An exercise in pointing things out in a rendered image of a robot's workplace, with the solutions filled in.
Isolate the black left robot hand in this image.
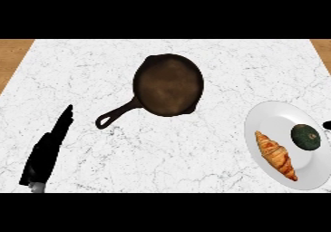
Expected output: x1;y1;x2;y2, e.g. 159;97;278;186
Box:
19;104;76;187

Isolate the golden croissant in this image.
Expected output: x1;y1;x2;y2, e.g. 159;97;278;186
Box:
253;130;299;182

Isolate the white plate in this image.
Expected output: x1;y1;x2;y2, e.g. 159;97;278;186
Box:
243;100;331;191

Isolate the dark green squash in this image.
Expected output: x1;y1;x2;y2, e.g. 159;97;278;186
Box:
290;123;324;151

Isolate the dark cast iron pan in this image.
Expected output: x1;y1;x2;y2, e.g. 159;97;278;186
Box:
94;53;206;131

